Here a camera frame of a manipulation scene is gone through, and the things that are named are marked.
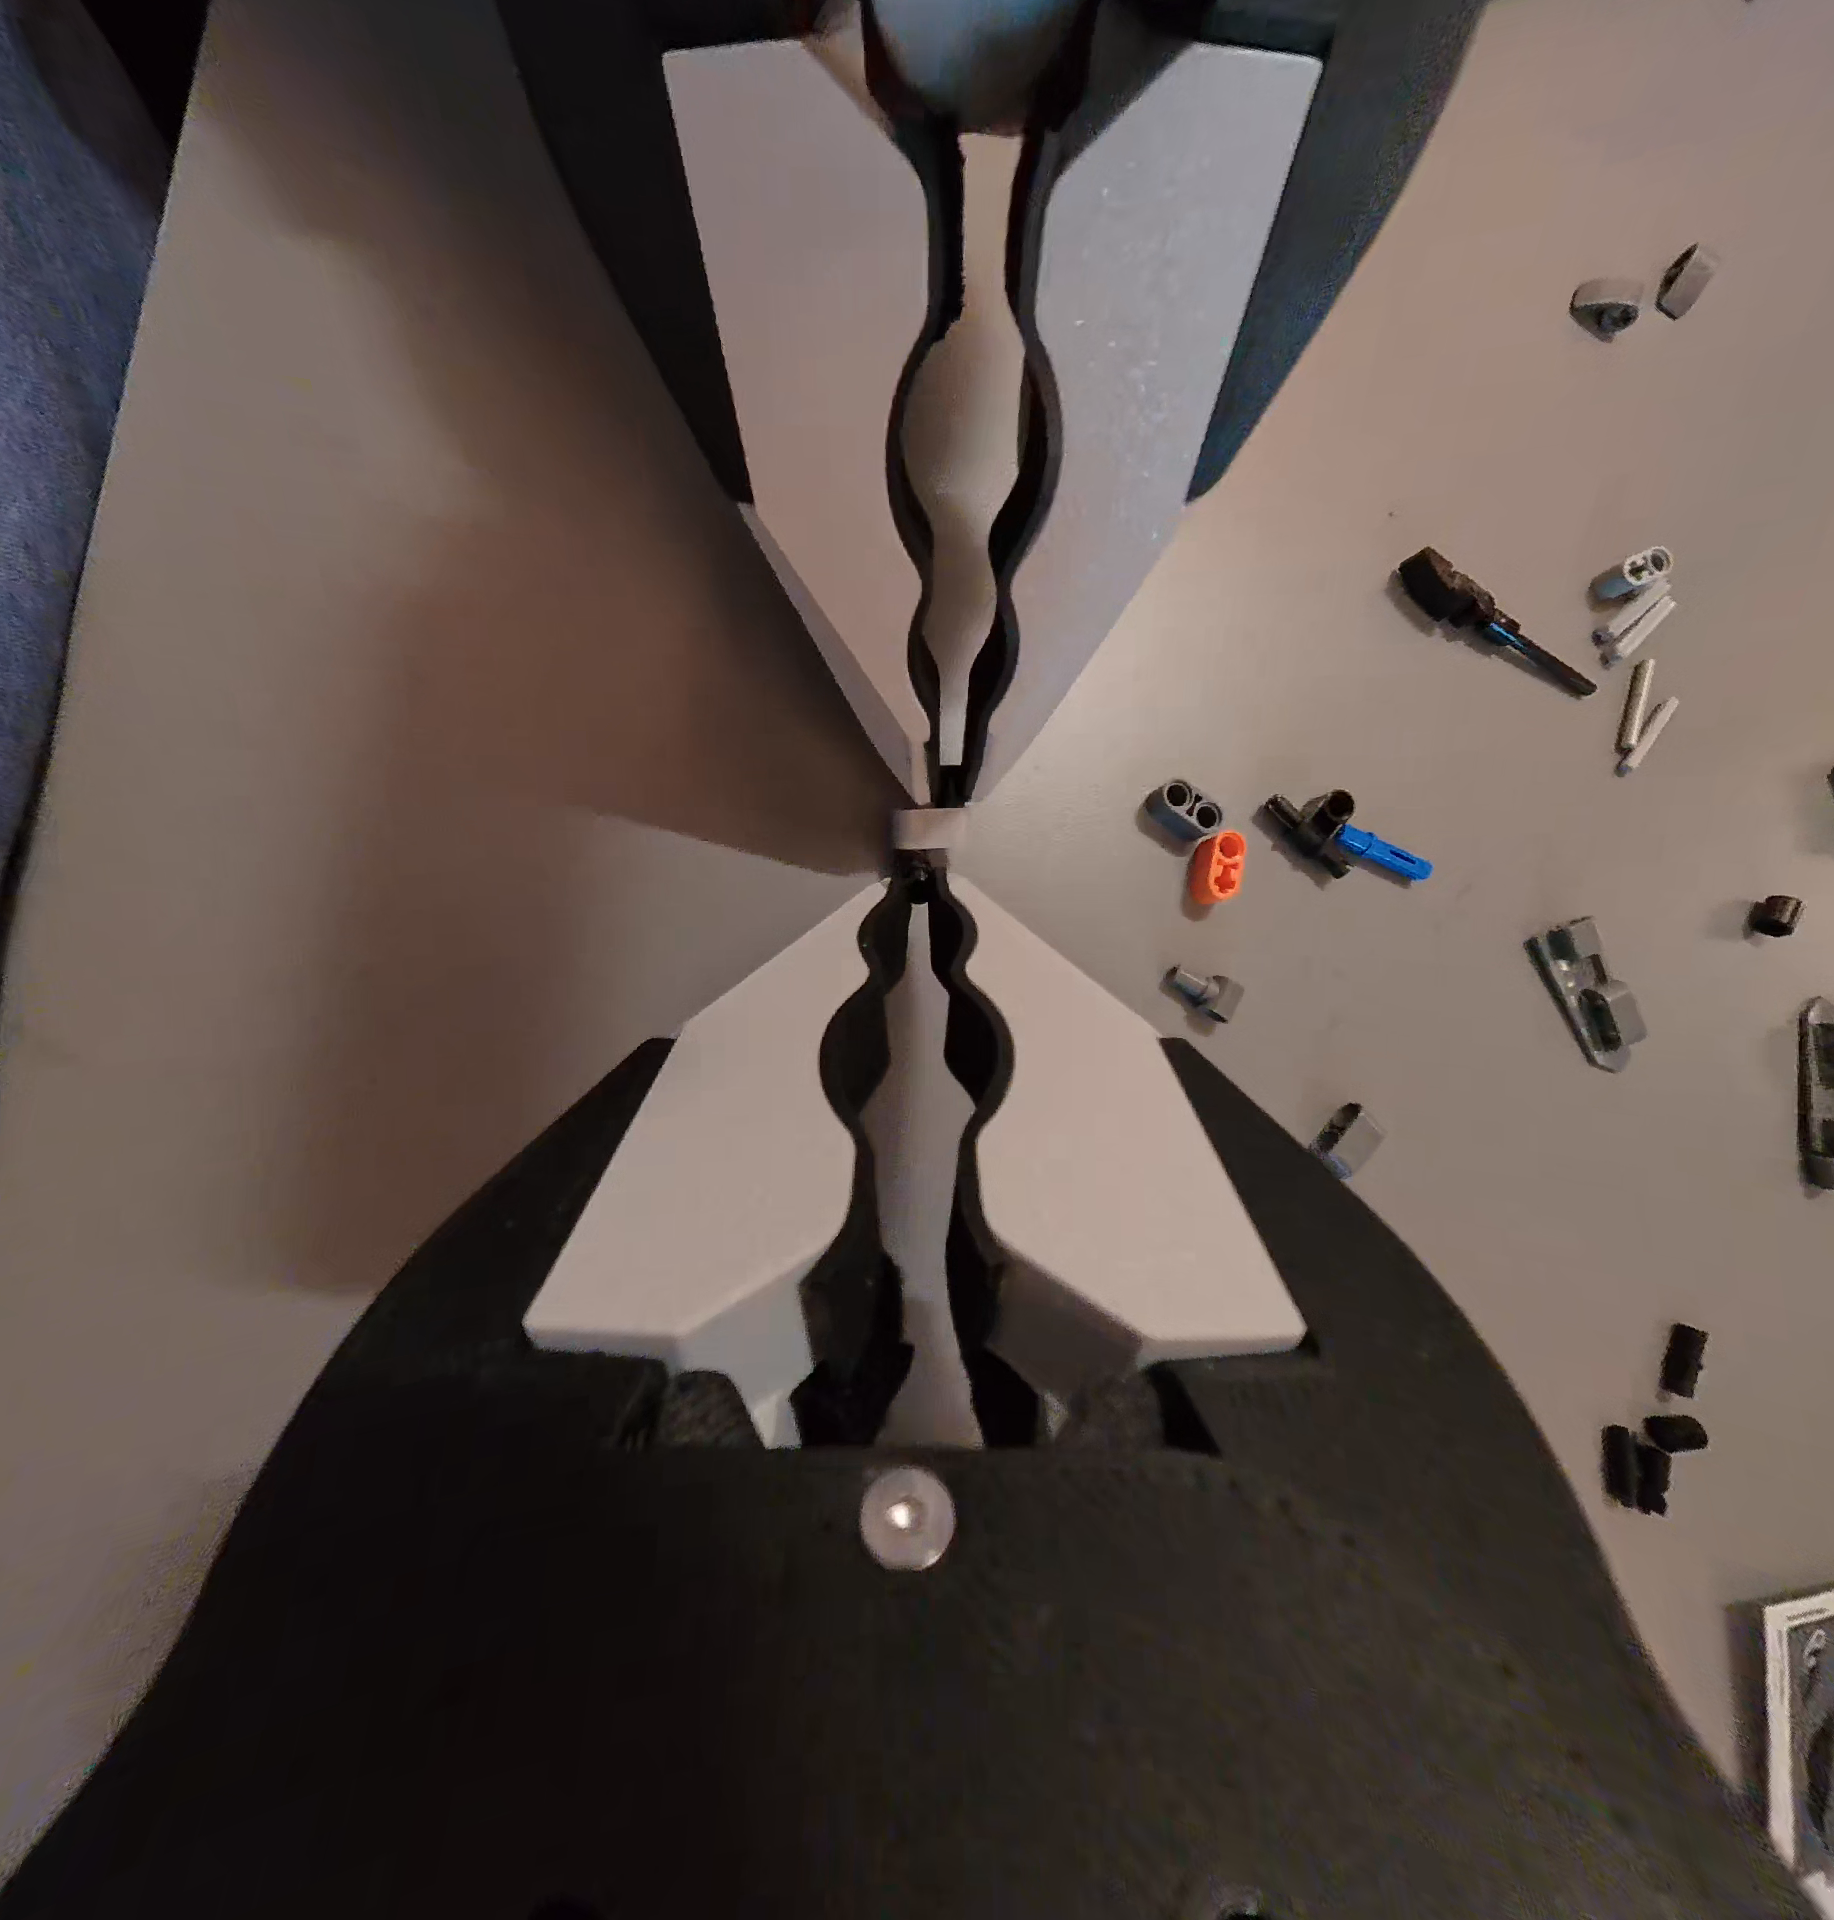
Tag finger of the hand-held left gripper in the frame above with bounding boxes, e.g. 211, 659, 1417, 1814
662, 43, 964, 812
970, 43, 1326, 804

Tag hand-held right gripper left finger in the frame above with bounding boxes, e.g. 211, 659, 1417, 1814
522, 875, 921, 1451

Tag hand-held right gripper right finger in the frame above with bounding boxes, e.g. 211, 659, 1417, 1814
926, 875, 1310, 1451

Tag light grey lego connector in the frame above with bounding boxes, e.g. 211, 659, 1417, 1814
887, 768, 970, 857

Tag black lego piece with axle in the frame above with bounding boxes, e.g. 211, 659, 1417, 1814
1395, 546, 1601, 700

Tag grey flat lego panel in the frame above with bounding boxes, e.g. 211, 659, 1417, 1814
1523, 916, 1651, 1072

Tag lego instruction booklet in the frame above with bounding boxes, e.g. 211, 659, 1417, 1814
1759, 1573, 1834, 1880

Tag black connector with blue pin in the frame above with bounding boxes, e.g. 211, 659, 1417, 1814
1262, 789, 1437, 885

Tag person's blue clothing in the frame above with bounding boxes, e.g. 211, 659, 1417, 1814
0, 0, 165, 1209

